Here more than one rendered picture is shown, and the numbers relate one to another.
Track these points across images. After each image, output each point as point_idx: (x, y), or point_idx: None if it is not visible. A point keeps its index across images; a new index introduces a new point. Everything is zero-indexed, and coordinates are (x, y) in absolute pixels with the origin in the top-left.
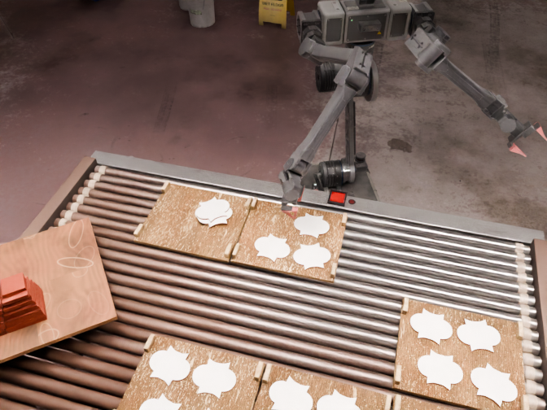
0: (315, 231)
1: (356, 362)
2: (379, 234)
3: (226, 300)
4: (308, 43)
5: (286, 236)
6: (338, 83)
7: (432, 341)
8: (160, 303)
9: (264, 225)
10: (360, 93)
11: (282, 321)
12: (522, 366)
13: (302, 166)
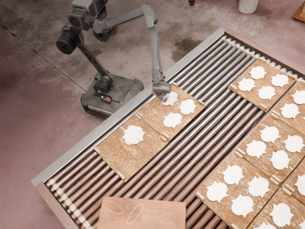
0: (174, 98)
1: (248, 118)
2: (188, 77)
3: (190, 153)
4: (99, 24)
5: (169, 111)
6: (152, 26)
7: (253, 88)
8: (174, 184)
9: (156, 117)
10: (158, 24)
11: (213, 136)
12: (275, 68)
13: (161, 75)
